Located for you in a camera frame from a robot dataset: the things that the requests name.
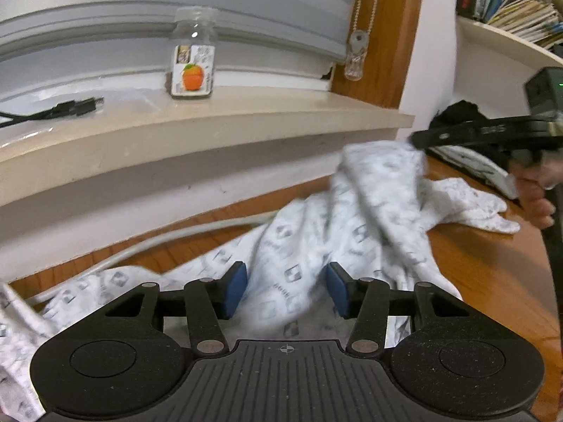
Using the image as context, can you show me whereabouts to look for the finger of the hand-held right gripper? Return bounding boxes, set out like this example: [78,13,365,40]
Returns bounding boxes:
[409,120,480,150]

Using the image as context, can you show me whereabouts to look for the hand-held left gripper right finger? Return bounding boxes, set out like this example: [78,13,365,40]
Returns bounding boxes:
[325,261,473,358]

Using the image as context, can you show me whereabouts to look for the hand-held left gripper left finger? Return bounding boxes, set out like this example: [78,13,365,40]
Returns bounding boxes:
[103,261,247,358]

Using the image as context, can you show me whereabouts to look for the white patterned pants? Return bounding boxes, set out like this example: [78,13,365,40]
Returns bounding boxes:
[0,141,522,422]

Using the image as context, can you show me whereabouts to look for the person's right hand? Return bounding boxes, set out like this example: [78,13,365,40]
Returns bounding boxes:
[515,152,563,230]

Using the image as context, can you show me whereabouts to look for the white shelf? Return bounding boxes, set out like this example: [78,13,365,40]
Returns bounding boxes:
[455,15,563,71]

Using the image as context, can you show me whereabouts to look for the row of books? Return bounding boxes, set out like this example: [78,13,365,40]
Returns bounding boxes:
[456,0,563,49]

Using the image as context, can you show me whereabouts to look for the beige windowsill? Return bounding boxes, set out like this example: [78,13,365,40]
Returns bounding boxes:
[0,90,416,206]

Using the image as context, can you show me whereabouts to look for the glass jar with orange label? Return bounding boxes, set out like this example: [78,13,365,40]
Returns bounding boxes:
[169,6,216,100]

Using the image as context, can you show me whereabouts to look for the white cable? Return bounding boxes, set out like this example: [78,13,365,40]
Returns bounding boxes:
[26,210,282,306]

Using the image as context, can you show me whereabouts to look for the wooden window frame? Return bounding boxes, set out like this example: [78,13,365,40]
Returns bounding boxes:
[332,0,427,109]

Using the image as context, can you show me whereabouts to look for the clear blind cord pull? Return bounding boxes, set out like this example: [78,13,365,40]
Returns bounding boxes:
[344,31,369,81]

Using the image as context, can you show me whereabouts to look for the beaded blind cord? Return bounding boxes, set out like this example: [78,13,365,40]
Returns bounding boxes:
[353,0,380,36]

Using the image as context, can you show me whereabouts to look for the black cable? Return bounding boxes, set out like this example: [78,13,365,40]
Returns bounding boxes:
[0,97,105,129]

